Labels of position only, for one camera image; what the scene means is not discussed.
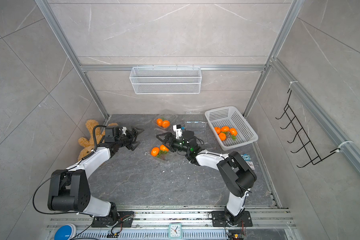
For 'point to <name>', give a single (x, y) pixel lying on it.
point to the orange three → (165, 124)
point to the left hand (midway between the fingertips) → (144, 132)
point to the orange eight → (233, 131)
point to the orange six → (155, 151)
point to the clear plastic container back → (171, 118)
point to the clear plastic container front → (198, 127)
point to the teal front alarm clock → (175, 231)
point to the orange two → (222, 136)
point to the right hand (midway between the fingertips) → (160, 140)
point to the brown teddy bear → (88, 144)
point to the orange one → (218, 130)
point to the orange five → (163, 147)
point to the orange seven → (225, 129)
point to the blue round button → (65, 232)
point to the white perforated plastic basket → (246, 133)
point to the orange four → (159, 122)
